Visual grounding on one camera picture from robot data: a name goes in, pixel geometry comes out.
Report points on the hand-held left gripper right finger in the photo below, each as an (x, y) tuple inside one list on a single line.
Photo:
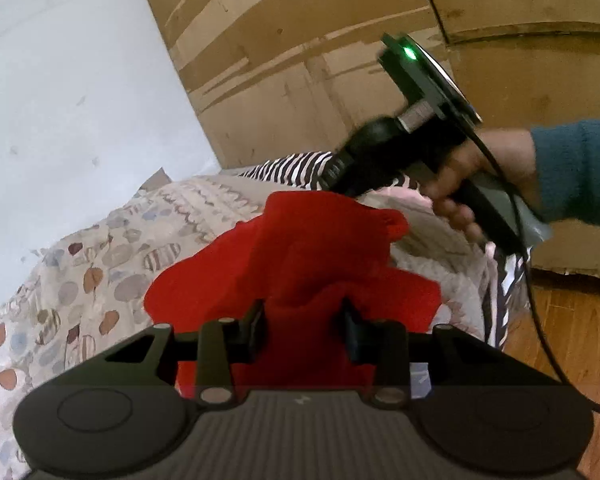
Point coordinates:
[(352, 332)]

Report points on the red knit garment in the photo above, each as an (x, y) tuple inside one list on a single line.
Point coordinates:
[(305, 260)]

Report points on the pink cloth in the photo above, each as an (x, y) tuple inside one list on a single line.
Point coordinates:
[(405, 195)]

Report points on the black white striped cloth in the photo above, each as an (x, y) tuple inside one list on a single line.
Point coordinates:
[(290, 167)]

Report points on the person's right hand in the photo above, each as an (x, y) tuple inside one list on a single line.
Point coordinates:
[(502, 155)]

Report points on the patterned bed quilt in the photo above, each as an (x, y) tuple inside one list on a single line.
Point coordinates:
[(80, 280)]

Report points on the person's right forearm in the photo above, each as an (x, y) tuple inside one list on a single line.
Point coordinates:
[(580, 170)]

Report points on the brown cardboard sheet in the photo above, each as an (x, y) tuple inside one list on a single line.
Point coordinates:
[(280, 35)]

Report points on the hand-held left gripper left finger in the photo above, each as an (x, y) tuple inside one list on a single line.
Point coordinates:
[(255, 332)]

